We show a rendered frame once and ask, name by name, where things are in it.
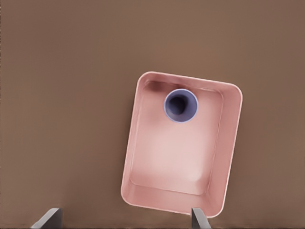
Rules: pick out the lavender blue cup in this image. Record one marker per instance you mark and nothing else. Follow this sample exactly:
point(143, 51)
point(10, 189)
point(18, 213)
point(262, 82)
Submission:
point(181, 105)

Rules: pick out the pink rectangular box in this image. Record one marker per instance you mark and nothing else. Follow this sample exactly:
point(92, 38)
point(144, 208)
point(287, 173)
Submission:
point(171, 155)

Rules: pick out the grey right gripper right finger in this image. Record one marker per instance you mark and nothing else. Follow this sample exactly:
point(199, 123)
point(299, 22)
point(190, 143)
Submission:
point(199, 219)

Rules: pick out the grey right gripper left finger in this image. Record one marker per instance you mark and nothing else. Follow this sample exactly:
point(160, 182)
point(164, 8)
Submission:
point(48, 219)

